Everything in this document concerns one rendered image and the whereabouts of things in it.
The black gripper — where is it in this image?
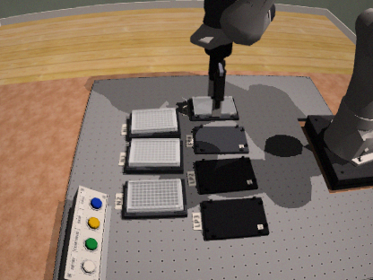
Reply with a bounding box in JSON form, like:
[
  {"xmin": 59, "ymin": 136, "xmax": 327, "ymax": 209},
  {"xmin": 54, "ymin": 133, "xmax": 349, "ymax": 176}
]
[{"xmin": 204, "ymin": 42, "xmax": 233, "ymax": 117}]

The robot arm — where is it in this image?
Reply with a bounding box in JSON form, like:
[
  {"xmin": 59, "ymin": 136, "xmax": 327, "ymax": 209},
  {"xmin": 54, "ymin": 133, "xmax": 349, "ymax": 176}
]
[{"xmin": 190, "ymin": 0, "xmax": 373, "ymax": 167}]

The white button panel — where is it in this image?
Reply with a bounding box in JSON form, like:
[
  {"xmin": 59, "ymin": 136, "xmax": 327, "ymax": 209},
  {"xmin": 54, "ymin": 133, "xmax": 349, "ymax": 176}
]
[{"xmin": 60, "ymin": 186, "xmax": 112, "ymax": 280}]

